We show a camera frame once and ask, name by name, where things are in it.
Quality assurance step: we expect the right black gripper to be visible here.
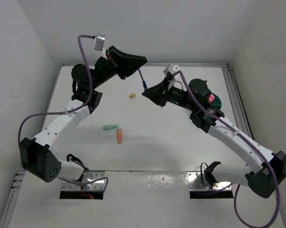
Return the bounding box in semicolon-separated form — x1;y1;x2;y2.
142;76;197;112

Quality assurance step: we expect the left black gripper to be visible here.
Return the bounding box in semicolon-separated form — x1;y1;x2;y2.
90;47;148;90

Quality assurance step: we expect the blue ballpoint pen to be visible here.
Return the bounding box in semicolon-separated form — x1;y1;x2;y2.
138;69;148;91

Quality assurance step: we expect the pink capped glue bottle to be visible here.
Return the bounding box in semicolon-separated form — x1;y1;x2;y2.
209;94;215;103

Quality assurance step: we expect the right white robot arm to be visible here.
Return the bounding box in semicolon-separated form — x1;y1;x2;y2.
142;78;286;199

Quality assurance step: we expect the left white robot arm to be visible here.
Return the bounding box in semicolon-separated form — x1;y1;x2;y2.
19;46;147;182

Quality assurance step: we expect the small gold eraser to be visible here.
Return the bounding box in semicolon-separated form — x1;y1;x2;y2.
129;94;136;99

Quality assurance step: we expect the orange highlighter lower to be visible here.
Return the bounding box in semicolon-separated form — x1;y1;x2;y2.
117;128;123;144

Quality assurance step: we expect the teal round organizer container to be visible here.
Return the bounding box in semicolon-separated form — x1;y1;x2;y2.
211;94;222;109

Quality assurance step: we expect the green highlighter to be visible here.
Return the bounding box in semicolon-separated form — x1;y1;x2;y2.
102;124;119;131

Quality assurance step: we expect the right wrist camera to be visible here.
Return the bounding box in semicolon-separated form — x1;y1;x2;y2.
163;63;181;87

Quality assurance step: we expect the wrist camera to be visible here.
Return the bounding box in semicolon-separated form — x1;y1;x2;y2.
94;33;105;52
163;63;181;87

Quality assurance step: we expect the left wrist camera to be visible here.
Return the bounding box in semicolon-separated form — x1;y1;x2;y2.
94;33;105;52

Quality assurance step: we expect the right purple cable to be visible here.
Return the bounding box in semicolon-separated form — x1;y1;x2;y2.
172;70;280;228

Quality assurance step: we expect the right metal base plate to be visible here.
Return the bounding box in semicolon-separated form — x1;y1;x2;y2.
187;171;232;192

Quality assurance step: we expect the metal base plate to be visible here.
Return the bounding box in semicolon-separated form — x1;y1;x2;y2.
62;171;108;191
187;171;232;192

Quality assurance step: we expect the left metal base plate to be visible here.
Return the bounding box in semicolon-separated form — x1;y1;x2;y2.
62;171;108;191

